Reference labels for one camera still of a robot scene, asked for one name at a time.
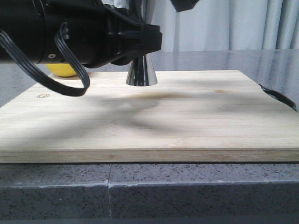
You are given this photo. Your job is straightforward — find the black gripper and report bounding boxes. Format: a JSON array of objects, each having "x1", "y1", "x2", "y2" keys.
[
  {"x1": 42, "y1": 0, "x2": 162, "y2": 68},
  {"x1": 171, "y1": 0, "x2": 199, "y2": 12}
]

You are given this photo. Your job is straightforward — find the steel double jigger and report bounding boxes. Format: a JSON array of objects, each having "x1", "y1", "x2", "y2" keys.
[{"x1": 126, "y1": 0, "x2": 157, "y2": 86}]

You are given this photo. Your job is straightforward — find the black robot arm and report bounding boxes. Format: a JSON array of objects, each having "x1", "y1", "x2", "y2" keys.
[{"x1": 0, "y1": 0, "x2": 162, "y2": 68}]

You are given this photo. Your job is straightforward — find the grey curtain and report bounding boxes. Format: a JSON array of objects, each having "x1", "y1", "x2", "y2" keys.
[{"x1": 147, "y1": 0, "x2": 299, "y2": 52}]

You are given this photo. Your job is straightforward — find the yellow lemon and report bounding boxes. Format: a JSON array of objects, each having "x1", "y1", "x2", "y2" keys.
[{"x1": 46, "y1": 63, "x2": 76, "y2": 77}]

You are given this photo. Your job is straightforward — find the light wooden cutting board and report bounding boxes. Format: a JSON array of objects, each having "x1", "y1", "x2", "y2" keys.
[{"x1": 0, "y1": 70, "x2": 299, "y2": 163}]

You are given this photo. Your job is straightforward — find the black ribbon cable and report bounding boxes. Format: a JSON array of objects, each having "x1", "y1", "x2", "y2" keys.
[{"x1": 0, "y1": 22, "x2": 91, "y2": 97}]

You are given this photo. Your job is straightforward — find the black board handle strap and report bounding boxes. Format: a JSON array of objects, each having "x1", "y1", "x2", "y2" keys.
[{"x1": 258, "y1": 83, "x2": 297, "y2": 109}]

